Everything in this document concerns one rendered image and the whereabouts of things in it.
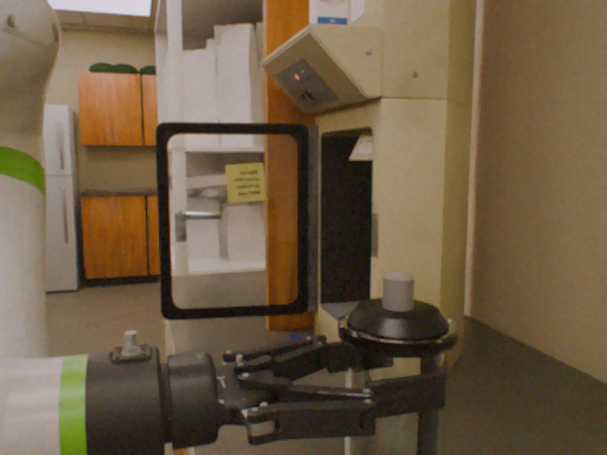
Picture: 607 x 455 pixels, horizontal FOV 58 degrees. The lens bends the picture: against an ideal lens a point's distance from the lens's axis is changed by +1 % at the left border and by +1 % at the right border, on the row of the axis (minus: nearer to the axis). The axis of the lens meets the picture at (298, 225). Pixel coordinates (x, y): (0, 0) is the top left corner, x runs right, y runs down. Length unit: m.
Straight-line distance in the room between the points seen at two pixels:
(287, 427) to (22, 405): 0.19
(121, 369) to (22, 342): 0.19
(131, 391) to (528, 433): 0.59
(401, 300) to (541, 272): 0.75
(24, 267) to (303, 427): 0.37
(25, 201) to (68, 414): 0.33
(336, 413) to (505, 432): 0.46
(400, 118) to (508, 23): 0.54
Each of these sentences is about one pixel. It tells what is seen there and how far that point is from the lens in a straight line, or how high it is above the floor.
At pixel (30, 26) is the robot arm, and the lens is 0.68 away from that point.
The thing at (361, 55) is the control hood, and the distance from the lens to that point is 0.84.
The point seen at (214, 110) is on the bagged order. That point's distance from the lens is 2.17.
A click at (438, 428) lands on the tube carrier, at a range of 0.53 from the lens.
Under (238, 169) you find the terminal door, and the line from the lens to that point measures 1.10.
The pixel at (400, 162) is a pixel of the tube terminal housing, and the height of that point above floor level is 1.31.
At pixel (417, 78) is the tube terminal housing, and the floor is 1.44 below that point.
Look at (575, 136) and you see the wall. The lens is 1.15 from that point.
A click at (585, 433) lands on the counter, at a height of 0.94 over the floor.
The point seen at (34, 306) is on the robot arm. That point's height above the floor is 1.16.
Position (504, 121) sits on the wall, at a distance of 1.31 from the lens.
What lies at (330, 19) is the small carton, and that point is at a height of 1.53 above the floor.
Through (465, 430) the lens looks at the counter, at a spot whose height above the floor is 0.94.
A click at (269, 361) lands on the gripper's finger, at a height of 1.14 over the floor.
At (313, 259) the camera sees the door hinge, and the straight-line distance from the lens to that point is 1.15.
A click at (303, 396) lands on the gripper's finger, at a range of 0.46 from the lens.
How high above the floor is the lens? 1.32
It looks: 7 degrees down
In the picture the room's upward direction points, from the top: straight up
